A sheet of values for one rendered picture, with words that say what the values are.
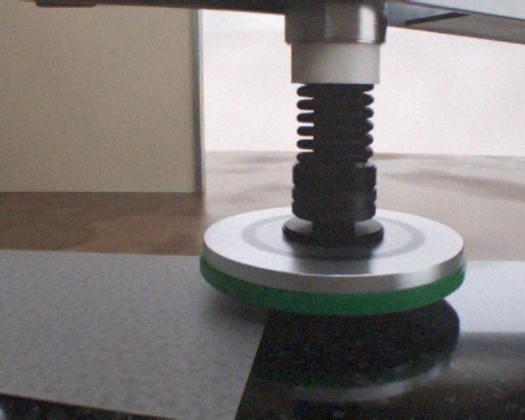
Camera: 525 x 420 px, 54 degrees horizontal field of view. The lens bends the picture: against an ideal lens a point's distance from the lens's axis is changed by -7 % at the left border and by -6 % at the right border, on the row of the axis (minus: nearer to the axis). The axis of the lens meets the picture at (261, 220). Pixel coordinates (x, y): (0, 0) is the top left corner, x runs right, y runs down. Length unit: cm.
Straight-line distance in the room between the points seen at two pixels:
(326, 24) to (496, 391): 27
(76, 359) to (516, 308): 33
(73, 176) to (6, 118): 96
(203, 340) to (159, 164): 508
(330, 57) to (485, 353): 23
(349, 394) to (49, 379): 18
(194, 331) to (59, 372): 10
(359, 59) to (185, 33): 495
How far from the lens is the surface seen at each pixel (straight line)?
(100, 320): 42
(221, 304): 43
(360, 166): 43
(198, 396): 31
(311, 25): 41
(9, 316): 45
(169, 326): 40
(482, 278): 52
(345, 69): 41
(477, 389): 33
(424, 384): 33
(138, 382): 33
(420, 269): 38
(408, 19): 54
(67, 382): 34
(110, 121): 556
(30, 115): 595
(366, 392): 32
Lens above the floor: 99
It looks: 14 degrees down
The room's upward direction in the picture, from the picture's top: straight up
